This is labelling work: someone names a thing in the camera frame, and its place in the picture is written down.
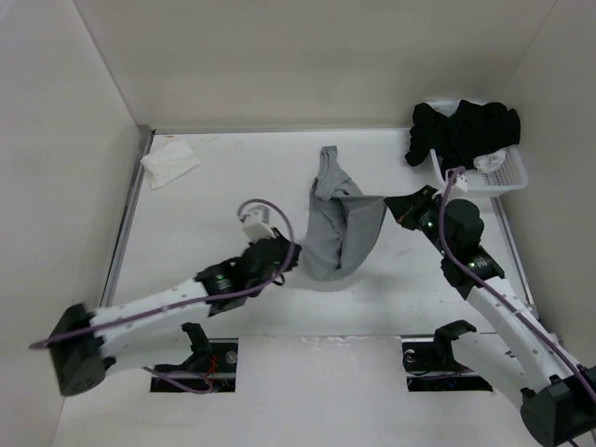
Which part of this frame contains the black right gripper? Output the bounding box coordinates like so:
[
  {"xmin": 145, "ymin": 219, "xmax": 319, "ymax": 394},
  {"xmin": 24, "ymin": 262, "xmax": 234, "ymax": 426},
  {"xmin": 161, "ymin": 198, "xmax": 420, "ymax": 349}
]
[{"xmin": 385, "ymin": 184, "xmax": 454, "ymax": 257}]

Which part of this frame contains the grey tank top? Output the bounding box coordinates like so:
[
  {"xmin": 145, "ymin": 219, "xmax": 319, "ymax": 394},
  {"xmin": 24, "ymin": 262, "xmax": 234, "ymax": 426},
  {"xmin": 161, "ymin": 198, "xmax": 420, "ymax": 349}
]
[{"xmin": 300, "ymin": 146, "xmax": 386, "ymax": 282}]

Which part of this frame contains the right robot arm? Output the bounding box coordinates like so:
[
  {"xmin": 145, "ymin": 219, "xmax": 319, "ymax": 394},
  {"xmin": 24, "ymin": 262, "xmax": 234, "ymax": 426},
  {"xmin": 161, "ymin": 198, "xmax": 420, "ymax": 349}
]
[{"xmin": 385, "ymin": 186, "xmax": 595, "ymax": 446}]

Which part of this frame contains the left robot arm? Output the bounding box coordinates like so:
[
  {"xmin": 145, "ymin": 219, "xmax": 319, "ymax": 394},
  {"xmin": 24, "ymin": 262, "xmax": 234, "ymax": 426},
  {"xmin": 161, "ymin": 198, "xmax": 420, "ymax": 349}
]
[{"xmin": 47, "ymin": 233, "xmax": 302, "ymax": 397}]

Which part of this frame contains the white crumpled tank top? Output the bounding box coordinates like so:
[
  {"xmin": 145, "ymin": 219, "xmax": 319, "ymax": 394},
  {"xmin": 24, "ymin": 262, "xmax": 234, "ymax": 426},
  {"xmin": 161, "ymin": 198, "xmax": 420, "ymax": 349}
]
[{"xmin": 473, "ymin": 148, "xmax": 507, "ymax": 175}]

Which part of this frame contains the black tank top pile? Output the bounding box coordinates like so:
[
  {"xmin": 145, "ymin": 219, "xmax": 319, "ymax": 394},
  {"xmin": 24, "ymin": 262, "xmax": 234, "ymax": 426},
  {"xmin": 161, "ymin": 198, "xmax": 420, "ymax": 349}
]
[{"xmin": 405, "ymin": 100, "xmax": 521, "ymax": 173}]

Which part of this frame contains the white folded tank top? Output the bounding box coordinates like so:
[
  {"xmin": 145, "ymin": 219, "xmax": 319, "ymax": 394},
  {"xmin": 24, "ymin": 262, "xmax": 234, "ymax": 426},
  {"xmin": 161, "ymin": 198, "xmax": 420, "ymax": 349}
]
[{"xmin": 141, "ymin": 140, "xmax": 201, "ymax": 190}]

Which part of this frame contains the white plastic laundry basket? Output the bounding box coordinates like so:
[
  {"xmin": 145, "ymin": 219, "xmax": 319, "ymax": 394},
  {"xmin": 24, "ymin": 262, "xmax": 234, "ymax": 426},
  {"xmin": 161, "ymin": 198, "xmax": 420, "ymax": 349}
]
[{"xmin": 427, "ymin": 100, "xmax": 529, "ymax": 198}]

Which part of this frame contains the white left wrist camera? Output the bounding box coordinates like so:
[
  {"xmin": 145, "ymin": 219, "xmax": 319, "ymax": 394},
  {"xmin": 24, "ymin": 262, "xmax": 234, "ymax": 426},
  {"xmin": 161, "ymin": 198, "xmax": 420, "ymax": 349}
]
[{"xmin": 239, "ymin": 205, "xmax": 275, "ymax": 242}]

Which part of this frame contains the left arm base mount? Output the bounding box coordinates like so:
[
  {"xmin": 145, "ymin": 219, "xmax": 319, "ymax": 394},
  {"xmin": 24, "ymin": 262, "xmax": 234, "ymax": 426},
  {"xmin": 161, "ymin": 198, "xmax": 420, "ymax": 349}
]
[{"xmin": 150, "ymin": 338, "xmax": 238, "ymax": 394}]

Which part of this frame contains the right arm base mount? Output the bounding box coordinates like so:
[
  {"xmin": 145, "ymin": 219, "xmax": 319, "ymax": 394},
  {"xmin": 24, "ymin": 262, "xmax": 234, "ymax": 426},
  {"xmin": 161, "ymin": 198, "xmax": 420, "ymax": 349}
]
[{"xmin": 401, "ymin": 336, "xmax": 494, "ymax": 392}]

